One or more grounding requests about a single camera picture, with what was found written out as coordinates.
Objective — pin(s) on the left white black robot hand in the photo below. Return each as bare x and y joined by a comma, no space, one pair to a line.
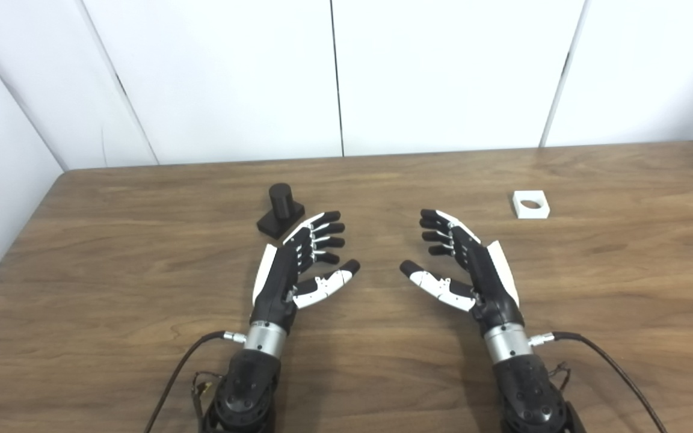
277,282

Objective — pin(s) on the white square piece with hole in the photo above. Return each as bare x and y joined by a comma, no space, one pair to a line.
533,214

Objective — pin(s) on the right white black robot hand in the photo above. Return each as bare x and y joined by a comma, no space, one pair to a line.
494,288

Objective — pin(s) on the black peg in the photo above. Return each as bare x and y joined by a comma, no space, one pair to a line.
280,201

